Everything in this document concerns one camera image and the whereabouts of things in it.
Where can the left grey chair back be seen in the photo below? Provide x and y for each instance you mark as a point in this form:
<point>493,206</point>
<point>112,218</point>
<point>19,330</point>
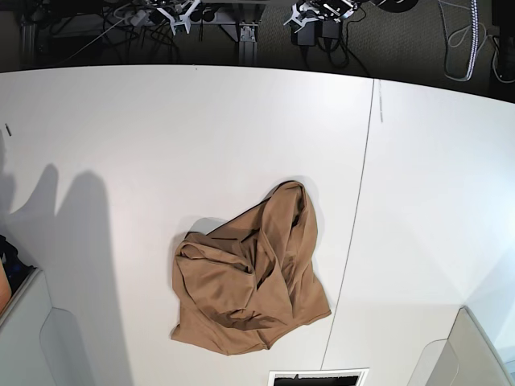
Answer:
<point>41,344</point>

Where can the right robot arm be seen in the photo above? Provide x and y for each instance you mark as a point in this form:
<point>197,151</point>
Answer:
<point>177,14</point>

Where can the grey chair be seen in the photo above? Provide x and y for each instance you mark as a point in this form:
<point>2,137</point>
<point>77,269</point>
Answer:
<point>41,344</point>
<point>466,357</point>

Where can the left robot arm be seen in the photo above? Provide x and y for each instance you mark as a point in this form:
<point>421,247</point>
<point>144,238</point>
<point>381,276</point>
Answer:
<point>304,12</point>

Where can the right grey chair back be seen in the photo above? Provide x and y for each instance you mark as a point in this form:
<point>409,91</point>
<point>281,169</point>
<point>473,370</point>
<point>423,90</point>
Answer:
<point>466,357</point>

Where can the aluminium table frame post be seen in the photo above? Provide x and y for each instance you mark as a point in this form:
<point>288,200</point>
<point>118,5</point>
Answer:
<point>247,44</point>

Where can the white framed floor vent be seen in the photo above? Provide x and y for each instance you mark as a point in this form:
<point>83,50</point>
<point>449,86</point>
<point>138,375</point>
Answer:
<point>342,377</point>

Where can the black power adapter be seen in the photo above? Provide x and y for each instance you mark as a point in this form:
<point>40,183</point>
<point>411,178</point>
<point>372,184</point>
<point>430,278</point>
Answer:
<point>307,35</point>

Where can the brown t-shirt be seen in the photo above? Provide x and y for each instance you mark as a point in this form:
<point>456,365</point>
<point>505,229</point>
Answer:
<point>249,282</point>

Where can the white power strip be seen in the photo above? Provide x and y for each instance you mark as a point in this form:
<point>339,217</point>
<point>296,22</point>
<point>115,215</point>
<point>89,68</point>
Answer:
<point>134,18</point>

